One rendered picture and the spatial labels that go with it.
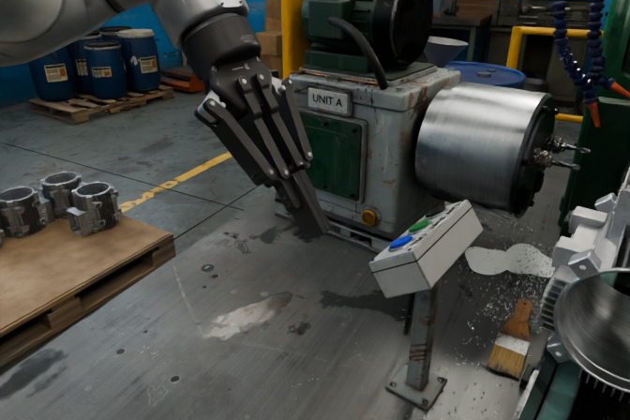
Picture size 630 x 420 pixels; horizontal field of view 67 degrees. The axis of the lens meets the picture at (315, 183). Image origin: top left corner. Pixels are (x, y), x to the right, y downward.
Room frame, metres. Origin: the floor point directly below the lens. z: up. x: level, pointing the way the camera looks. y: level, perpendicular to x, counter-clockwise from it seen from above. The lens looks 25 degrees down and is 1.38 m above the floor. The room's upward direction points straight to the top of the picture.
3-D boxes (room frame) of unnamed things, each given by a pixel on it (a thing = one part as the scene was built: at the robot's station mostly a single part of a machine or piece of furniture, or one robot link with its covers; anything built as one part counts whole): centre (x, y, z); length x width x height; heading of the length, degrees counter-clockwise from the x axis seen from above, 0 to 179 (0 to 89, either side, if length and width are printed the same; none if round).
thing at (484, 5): (5.74, -0.80, 0.71); 2.21 x 0.95 x 1.43; 61
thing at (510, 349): (0.64, -0.34, 0.80); 0.21 x 0.05 x 0.01; 149
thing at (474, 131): (0.94, -0.31, 1.04); 0.37 x 0.25 x 0.25; 52
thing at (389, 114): (1.09, -0.12, 0.99); 0.35 x 0.31 x 0.37; 52
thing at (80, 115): (5.08, 2.26, 0.37); 1.20 x 0.80 x 0.74; 146
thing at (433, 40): (2.39, -0.62, 0.93); 0.25 x 0.24 x 0.25; 151
